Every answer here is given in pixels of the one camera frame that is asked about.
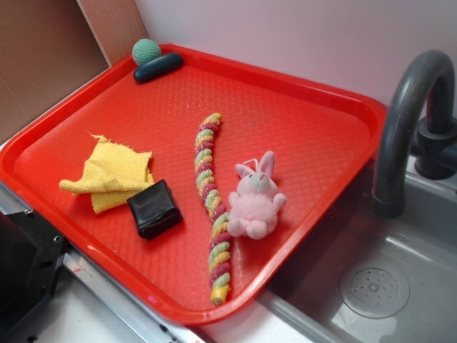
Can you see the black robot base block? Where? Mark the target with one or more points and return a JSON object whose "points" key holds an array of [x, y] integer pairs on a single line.
{"points": [[32, 251]]}

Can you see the pink plush bunny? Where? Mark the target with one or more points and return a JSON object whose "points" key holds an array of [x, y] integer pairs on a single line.
{"points": [[255, 204]]}

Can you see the black wrapped block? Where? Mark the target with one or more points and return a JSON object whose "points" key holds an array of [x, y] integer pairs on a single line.
{"points": [[155, 210]]}

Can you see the red plastic tray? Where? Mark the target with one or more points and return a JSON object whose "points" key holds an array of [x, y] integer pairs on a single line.
{"points": [[321, 137]]}

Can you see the yellow cloth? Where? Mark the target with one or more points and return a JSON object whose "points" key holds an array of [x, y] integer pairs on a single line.
{"points": [[112, 174]]}

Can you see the dark teal oval object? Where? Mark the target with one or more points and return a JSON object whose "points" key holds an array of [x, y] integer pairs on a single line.
{"points": [[157, 67]]}

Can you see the green textured ball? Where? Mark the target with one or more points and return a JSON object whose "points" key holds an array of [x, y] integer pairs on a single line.
{"points": [[145, 50]]}

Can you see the grey toy sink basin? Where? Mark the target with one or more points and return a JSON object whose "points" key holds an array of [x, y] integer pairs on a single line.
{"points": [[360, 278]]}

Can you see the grey toy faucet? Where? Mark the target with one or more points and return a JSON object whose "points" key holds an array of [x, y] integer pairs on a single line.
{"points": [[419, 123]]}

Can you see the brown cardboard panel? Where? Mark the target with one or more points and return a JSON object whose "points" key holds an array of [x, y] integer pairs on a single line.
{"points": [[49, 49]]}

